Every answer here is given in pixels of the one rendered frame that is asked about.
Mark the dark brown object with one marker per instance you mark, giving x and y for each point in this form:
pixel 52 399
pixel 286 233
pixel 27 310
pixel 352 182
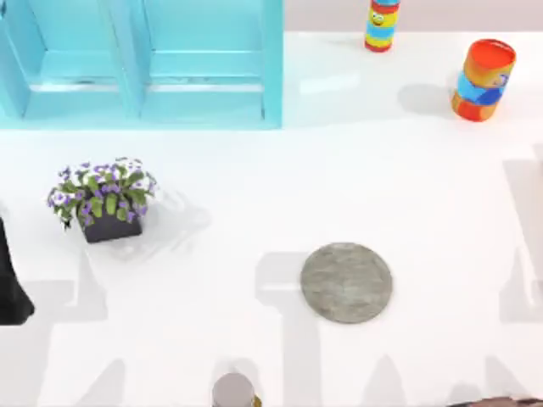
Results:
pixel 500 402

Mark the purple flowers in black pot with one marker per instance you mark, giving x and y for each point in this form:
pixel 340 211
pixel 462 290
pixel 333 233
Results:
pixel 102 199

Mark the orange and blue can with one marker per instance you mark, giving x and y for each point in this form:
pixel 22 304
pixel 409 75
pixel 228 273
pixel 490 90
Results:
pixel 483 80

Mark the striped can with smiley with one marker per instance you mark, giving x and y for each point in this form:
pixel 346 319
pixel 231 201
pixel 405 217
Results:
pixel 380 29

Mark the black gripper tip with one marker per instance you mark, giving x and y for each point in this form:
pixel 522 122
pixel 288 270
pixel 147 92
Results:
pixel 10 292

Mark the light blue rack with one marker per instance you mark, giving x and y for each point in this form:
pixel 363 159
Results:
pixel 140 63

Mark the silver can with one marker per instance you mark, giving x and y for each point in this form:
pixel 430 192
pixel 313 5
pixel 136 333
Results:
pixel 234 392

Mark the round grey coaster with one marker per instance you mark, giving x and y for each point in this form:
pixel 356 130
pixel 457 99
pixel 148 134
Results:
pixel 346 283

